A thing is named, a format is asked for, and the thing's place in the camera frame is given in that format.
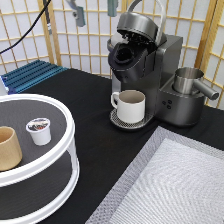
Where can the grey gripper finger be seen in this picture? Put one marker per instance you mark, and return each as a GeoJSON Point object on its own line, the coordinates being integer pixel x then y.
{"type": "Point", "coordinates": [112, 7]}
{"type": "Point", "coordinates": [78, 13]}

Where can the grey pod coffee machine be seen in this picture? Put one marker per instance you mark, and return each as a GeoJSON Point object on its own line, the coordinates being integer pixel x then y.
{"type": "Point", "coordinates": [142, 57]}

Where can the white coffee pod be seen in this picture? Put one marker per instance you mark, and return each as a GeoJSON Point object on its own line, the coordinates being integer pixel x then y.
{"type": "Point", "coordinates": [39, 129]}

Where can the white ceramic coffee mug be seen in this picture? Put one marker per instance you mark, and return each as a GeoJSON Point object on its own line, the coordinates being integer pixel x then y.
{"type": "Point", "coordinates": [129, 105]}

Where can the wooden shoji folding screen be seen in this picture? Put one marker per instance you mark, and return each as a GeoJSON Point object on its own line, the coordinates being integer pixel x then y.
{"type": "Point", "coordinates": [47, 30]}

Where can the blue ribbed metal rack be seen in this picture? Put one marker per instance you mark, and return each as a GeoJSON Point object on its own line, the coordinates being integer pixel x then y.
{"type": "Point", "coordinates": [30, 75]}

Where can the stainless steel milk frother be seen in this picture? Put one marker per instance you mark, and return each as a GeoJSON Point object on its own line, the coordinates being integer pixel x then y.
{"type": "Point", "coordinates": [187, 80]}

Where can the tan wooden cup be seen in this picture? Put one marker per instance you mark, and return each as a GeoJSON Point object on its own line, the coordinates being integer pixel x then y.
{"type": "Point", "coordinates": [10, 150]}

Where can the white two-tier round shelf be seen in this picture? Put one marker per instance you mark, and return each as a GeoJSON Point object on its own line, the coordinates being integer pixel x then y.
{"type": "Point", "coordinates": [47, 175]}

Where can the grey woven placemat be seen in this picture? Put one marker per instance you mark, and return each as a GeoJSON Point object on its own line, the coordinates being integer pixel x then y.
{"type": "Point", "coordinates": [172, 180]}

